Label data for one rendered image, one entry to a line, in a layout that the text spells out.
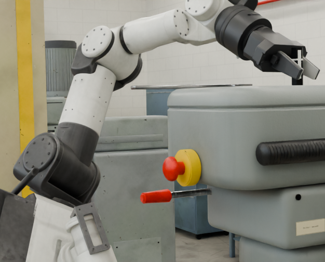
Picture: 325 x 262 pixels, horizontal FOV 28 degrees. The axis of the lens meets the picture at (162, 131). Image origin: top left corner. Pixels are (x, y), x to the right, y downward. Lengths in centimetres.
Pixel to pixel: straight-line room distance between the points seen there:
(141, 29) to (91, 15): 940
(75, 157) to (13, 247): 24
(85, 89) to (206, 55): 808
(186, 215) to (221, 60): 219
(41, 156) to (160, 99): 793
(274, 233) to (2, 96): 183
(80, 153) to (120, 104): 955
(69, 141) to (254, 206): 43
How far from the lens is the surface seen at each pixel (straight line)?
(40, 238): 121
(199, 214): 856
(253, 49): 120
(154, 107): 935
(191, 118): 107
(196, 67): 966
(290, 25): 791
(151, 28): 137
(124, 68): 142
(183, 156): 106
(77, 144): 133
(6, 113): 272
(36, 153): 130
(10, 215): 121
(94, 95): 138
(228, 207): 116
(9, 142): 273
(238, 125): 98
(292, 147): 97
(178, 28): 135
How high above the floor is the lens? 188
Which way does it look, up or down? 3 degrees down
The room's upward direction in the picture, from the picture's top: 1 degrees counter-clockwise
